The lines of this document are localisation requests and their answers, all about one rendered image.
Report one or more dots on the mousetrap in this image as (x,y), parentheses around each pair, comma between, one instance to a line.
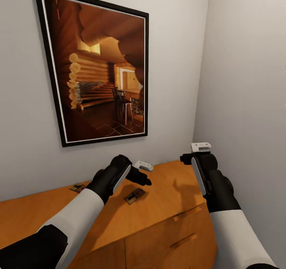
(136,194)
(78,187)

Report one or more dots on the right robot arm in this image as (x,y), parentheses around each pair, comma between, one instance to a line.
(238,246)

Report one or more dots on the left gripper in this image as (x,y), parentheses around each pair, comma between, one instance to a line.
(140,178)

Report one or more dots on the picture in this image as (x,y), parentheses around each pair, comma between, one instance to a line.
(98,61)

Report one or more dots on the cabinet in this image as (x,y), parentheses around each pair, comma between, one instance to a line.
(169,227)

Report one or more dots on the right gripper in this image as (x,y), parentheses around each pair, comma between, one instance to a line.
(186,158)

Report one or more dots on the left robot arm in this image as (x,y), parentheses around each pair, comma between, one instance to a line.
(58,240)

